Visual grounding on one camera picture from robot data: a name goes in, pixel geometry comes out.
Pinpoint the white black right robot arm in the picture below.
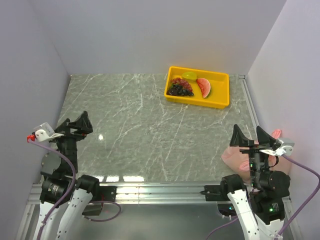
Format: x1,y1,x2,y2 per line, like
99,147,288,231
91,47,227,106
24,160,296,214
220,125,295,240

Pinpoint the yellow plastic tray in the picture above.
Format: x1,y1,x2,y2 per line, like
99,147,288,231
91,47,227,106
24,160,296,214
164,66,230,109

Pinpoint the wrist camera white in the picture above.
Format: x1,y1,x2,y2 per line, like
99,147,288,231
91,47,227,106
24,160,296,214
260,138,295,157
26,122,65,142

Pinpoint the red grape bunch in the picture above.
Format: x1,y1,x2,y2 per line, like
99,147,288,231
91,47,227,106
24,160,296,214
170,77,193,92

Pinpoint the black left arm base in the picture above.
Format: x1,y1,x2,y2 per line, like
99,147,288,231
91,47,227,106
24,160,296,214
82,186,117,217

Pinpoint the dark purple grape bunch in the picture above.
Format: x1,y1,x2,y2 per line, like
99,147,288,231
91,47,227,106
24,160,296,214
166,84,194,97

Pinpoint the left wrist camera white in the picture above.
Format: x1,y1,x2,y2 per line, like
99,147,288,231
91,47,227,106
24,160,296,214
26,122,65,142

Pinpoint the pink plastic bag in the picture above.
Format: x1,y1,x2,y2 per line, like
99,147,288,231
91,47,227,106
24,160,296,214
221,129,291,183

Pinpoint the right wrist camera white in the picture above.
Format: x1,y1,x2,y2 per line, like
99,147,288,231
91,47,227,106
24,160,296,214
260,138,295,157

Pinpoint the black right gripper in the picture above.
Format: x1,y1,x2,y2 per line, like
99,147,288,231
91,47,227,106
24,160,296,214
229,122,276,186

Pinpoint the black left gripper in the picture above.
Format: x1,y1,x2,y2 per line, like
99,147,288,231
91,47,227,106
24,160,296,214
49,110,92,172

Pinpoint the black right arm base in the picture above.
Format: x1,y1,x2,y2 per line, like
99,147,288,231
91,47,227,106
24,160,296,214
199,185,237,220

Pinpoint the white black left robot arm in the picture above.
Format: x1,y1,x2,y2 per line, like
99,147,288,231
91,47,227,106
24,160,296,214
27,111,101,240

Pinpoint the watermelon slice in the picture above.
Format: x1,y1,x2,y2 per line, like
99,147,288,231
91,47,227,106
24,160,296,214
196,78,211,99

